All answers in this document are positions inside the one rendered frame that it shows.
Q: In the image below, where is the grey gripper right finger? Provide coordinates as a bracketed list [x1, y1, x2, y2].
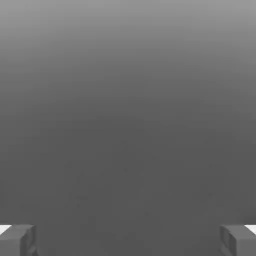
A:
[218, 224, 256, 256]

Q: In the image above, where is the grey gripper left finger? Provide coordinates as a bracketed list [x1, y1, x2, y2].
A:
[0, 224, 39, 256]

